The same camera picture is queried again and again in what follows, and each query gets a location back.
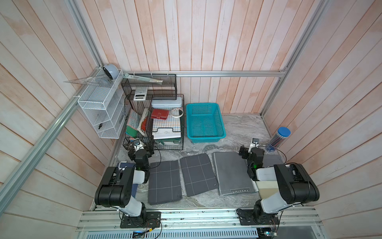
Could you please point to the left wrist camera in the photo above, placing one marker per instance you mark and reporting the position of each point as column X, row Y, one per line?
column 137, row 144

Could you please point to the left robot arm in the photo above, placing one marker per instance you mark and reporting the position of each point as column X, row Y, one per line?
column 115, row 188

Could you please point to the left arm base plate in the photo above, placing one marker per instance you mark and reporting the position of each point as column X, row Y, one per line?
column 149, row 220

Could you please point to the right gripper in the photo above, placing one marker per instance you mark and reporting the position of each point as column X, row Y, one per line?
column 246, row 152

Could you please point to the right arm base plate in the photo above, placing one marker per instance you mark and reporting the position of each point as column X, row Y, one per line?
column 256, row 217

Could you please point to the navy striped folded pillowcase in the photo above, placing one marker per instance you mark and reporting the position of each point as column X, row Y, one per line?
column 125, row 165

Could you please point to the white pencil case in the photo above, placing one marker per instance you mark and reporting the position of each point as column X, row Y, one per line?
column 164, row 103

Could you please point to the white round alarm clock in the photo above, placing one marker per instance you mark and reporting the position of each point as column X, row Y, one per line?
column 111, row 71

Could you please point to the beige grey pillowcase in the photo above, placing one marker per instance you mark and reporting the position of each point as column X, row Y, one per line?
column 268, row 188

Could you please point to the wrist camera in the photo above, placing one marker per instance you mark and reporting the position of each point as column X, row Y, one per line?
column 137, row 144
column 254, row 143

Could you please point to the teal plastic basket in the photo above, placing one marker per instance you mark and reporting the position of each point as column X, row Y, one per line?
column 204, row 123

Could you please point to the clear triangle ruler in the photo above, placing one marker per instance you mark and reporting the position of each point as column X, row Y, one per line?
column 92, row 80

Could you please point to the white wire shelf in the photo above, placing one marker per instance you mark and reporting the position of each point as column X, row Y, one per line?
column 104, row 106

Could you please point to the green book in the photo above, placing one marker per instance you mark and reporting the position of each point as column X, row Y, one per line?
column 132, row 123

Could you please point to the blue lid pencil tube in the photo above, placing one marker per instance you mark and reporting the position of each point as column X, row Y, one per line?
column 277, row 139

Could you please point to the white calculator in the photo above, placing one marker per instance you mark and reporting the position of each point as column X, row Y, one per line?
column 140, row 94

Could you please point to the checkered notebook stack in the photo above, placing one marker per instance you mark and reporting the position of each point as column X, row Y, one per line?
column 169, row 128

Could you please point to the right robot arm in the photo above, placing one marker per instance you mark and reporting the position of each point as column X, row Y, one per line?
column 295, row 186

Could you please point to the red wallet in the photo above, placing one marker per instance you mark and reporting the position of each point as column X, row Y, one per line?
column 159, row 114

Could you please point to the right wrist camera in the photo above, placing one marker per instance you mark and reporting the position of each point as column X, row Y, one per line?
column 254, row 143

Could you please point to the black wire organizer rack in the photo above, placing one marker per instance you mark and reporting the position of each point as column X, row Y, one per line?
column 144, row 109

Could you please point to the dark grid pillowcase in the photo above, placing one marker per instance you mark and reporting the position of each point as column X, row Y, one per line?
column 198, row 174
column 164, row 183

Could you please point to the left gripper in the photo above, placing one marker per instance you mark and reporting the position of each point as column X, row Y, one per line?
column 139, row 152

